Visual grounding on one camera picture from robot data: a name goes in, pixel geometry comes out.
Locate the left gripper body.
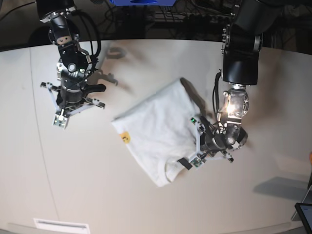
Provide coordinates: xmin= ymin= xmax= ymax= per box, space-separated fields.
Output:
xmin=201 ymin=134 xmax=227 ymax=152

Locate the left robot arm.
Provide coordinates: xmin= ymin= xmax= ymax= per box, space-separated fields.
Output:
xmin=203 ymin=0 xmax=266 ymax=153

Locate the white paper label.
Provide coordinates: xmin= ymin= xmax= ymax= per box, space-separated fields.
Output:
xmin=34 ymin=218 xmax=91 ymax=234

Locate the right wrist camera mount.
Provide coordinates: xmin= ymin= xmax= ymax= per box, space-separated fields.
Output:
xmin=40 ymin=82 xmax=106 ymax=129

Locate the white printed T-shirt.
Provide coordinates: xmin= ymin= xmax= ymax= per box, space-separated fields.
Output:
xmin=112 ymin=78 xmax=201 ymax=187

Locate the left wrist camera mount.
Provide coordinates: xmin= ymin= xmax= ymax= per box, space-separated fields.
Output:
xmin=188 ymin=116 xmax=234 ymax=168

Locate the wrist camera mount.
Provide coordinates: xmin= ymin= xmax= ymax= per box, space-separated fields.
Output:
xmin=40 ymin=82 xmax=106 ymax=129
xmin=188 ymin=116 xmax=234 ymax=168

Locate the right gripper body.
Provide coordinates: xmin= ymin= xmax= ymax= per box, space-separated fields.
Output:
xmin=56 ymin=86 xmax=83 ymax=105

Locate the power strip with red light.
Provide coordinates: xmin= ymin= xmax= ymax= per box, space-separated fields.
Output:
xmin=146 ymin=11 xmax=231 ymax=24

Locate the blue robot base block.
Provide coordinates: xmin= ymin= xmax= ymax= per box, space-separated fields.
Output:
xmin=110 ymin=0 xmax=176 ymax=6

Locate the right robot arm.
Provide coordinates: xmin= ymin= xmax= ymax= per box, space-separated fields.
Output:
xmin=36 ymin=0 xmax=106 ymax=107

